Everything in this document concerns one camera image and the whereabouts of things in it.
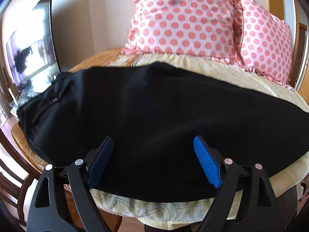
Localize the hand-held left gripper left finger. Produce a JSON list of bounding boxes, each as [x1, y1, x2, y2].
[[27, 137, 115, 232]]

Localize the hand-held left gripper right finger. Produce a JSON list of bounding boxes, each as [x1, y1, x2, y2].
[[193, 136, 288, 232]]

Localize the black pants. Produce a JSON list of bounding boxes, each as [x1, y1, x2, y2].
[[17, 62, 309, 197]]

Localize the wooden chair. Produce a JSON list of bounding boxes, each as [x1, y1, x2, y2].
[[0, 128, 37, 223]]

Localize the yellow patterned bedspread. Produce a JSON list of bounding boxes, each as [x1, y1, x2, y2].
[[11, 49, 309, 224]]

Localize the glass tv stand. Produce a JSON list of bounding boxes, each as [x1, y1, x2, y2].
[[7, 87, 39, 119]]

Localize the small pink polka dot pillow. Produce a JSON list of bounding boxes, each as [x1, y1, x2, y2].
[[238, 0, 294, 85]]

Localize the large pink polka dot pillow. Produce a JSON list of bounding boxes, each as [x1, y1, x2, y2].
[[121, 0, 244, 64]]

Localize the wooden headboard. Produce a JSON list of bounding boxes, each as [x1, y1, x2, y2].
[[263, 0, 301, 92]]

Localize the mirror with dark frame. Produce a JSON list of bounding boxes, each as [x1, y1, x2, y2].
[[5, 0, 61, 93]]

